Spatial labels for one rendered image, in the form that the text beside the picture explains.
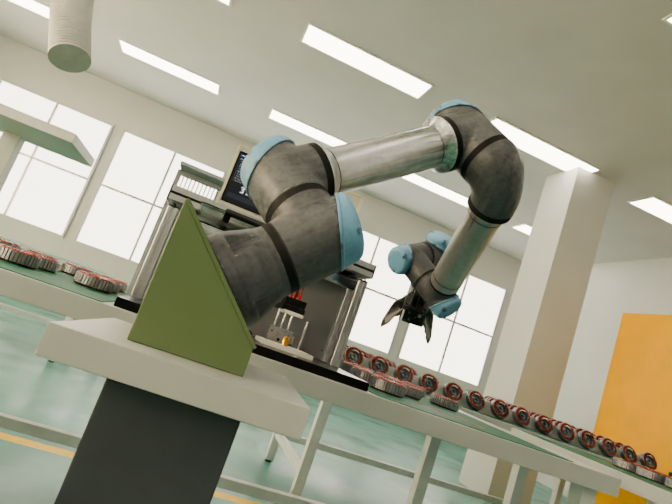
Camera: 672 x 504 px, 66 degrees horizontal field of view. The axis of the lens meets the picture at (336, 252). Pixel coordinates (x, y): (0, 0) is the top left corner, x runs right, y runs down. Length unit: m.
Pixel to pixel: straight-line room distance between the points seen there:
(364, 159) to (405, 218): 7.74
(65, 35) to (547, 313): 4.44
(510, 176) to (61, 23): 1.99
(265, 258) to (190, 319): 0.13
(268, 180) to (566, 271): 4.79
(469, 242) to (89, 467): 0.81
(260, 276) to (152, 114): 7.64
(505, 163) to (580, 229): 4.61
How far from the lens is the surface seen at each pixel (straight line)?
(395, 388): 1.56
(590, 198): 5.76
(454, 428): 1.42
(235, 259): 0.73
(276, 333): 1.62
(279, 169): 0.85
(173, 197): 1.61
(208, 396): 0.65
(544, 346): 5.33
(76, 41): 2.49
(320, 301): 1.78
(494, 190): 1.05
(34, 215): 8.23
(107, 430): 0.74
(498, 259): 9.41
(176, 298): 0.72
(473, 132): 1.07
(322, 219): 0.78
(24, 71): 8.78
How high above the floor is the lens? 0.83
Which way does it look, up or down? 10 degrees up
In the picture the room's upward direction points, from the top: 20 degrees clockwise
